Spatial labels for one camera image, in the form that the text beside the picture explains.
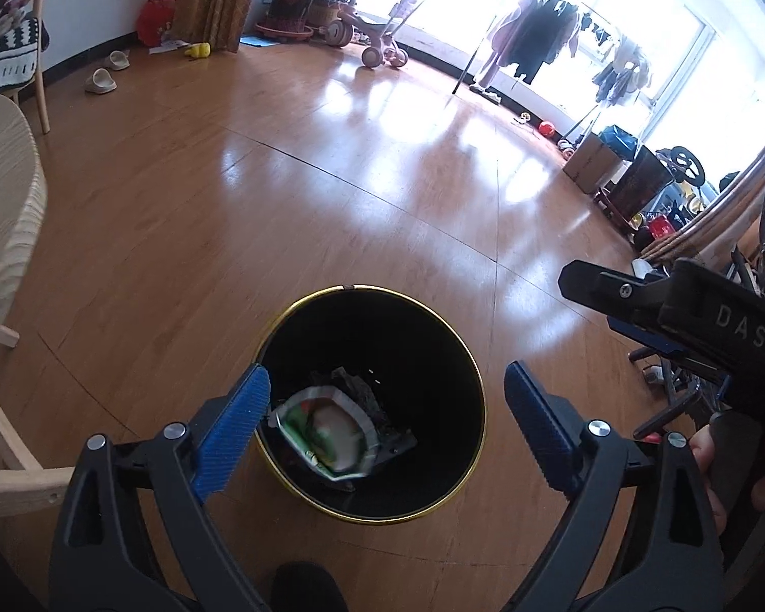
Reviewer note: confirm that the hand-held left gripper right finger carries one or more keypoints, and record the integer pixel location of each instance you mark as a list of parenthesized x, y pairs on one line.
[(539, 427)]

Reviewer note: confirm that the wooden chair with patterned cloth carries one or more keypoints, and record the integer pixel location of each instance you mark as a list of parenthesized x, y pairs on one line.
[(38, 102)]

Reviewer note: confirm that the small hanging clothes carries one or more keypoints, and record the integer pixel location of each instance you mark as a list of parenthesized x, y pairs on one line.
[(621, 70)]

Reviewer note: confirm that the dark crumpled wrapper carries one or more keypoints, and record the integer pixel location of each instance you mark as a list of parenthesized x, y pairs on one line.
[(366, 395)]

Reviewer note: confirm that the dark hanging coat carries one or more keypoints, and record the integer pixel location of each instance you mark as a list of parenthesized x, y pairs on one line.
[(542, 35)]

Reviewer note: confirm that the pink children's tricycle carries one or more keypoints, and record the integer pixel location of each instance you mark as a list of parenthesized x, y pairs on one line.
[(376, 38)]

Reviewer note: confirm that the pink hanging garment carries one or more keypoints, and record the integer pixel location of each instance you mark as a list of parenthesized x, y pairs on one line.
[(503, 38)]

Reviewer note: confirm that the green white foil packet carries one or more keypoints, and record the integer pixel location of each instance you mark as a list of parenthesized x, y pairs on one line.
[(331, 427)]

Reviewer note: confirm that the cardboard box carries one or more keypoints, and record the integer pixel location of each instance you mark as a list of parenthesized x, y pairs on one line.
[(591, 162)]

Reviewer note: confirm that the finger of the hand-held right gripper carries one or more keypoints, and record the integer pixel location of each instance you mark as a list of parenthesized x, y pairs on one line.
[(605, 290), (656, 339)]

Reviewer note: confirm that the yellow toy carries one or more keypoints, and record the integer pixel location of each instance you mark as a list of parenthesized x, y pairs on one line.
[(197, 50)]

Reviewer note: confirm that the light wooden chair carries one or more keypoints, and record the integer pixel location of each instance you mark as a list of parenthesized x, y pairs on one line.
[(13, 478)]

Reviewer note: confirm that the black white striped blanket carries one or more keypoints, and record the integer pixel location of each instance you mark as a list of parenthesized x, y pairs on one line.
[(6, 54)]

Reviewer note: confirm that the metal clothes rack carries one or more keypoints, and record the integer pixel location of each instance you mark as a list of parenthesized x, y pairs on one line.
[(586, 9)]

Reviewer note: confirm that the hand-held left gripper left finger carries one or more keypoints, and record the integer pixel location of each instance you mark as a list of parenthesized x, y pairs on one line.
[(236, 433)]

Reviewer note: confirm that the blue plastic bag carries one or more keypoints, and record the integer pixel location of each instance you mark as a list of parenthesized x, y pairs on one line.
[(619, 140)]

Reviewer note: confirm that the dark wooden crate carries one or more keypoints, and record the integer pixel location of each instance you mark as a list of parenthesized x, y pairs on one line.
[(641, 185)]

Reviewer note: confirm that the red ball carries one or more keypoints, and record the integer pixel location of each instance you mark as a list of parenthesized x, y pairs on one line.
[(546, 127)]

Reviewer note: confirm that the beige slipper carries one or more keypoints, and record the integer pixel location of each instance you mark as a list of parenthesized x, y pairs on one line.
[(118, 60), (99, 81)]

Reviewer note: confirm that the person's right hand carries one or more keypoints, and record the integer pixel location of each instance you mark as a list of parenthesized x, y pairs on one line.
[(701, 452)]

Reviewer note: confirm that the black gold-rimmed trash bin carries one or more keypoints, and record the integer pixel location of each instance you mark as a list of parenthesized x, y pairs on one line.
[(421, 344)]

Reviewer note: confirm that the papers on floor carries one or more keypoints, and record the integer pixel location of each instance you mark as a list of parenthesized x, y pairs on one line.
[(166, 46)]

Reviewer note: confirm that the person's foot in black sock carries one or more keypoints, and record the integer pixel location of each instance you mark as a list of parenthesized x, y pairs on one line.
[(309, 586)]

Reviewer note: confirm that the red bag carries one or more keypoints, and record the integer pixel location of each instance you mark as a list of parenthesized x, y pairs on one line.
[(156, 19)]

